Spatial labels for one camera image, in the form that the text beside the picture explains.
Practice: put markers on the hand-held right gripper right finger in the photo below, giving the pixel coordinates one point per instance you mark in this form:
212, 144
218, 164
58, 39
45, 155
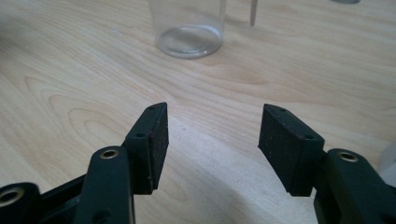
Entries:
289, 152

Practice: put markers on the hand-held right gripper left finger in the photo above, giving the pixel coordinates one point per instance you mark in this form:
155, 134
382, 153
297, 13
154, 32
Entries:
149, 149

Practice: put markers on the clear glass jar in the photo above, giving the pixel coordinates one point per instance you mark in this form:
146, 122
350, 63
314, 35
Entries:
190, 37

